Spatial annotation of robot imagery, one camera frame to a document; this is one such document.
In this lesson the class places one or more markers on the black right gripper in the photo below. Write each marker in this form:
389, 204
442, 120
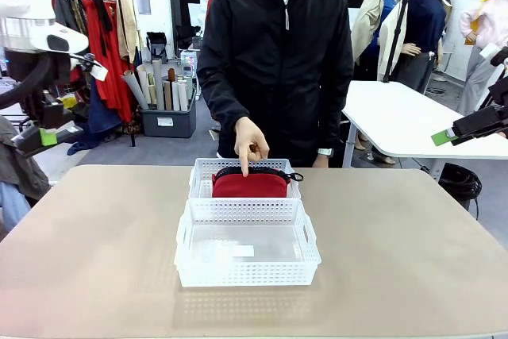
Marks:
501, 93

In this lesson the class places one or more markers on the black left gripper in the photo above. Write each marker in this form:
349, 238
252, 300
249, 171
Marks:
49, 110

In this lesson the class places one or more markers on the red zip pouch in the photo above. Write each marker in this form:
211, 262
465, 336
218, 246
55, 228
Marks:
250, 187

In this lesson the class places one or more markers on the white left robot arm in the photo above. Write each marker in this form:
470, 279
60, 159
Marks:
28, 17

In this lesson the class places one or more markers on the person's left forearm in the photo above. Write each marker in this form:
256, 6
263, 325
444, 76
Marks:
337, 120

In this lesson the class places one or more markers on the person's right forearm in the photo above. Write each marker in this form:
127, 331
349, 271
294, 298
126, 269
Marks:
222, 97

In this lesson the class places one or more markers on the person's left hand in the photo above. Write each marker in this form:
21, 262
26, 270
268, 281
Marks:
321, 161

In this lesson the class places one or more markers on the person's right hand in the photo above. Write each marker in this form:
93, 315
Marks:
252, 138

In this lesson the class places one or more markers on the yellow cloth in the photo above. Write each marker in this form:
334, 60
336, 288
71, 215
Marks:
68, 101

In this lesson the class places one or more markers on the grey-brown jacket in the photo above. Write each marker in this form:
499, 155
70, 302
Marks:
20, 172

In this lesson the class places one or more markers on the navy garment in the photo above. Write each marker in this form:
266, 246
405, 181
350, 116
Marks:
101, 109

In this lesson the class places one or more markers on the white table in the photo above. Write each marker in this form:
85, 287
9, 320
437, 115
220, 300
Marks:
397, 116

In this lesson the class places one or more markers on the red dress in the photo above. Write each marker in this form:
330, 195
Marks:
107, 89

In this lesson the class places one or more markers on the light blue cloth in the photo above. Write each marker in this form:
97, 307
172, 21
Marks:
12, 206

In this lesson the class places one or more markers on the grey paper roll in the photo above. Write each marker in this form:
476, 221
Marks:
135, 87

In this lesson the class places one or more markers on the black tripod pole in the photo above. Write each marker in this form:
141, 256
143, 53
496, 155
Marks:
397, 37

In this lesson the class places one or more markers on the mannequin in navy top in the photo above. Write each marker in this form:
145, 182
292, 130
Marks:
426, 21

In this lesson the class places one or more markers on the grey storage bin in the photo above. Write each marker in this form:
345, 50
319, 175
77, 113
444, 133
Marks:
168, 122

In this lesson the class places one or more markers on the tall grey roll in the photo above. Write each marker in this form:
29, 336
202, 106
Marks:
158, 85

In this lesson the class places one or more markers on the grey jacket on hanger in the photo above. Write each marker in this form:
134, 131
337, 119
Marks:
67, 9

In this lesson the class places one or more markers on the brown roll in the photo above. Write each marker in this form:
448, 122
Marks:
170, 93

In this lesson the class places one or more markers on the black scarf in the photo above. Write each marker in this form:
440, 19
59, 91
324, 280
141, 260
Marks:
104, 17

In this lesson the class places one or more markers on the mannequin in beige coat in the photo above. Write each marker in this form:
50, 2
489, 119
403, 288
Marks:
365, 33

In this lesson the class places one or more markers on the beige garment on hanger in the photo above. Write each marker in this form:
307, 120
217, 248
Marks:
128, 25

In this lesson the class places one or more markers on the silver wristwatch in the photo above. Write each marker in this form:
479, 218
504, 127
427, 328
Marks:
325, 151

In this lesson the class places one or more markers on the white roll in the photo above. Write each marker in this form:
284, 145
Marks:
180, 97

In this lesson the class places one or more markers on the black chair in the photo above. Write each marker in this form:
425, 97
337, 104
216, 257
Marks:
156, 47

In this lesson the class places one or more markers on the white perforated plastic basket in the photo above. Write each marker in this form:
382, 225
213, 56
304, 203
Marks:
246, 273
198, 184

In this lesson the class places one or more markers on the person in black jacket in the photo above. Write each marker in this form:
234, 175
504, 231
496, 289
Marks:
278, 57

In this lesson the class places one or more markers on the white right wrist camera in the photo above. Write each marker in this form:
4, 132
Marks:
494, 55

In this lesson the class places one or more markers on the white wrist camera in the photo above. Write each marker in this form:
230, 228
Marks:
494, 55
93, 67

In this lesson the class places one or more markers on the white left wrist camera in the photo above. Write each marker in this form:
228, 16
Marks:
93, 67

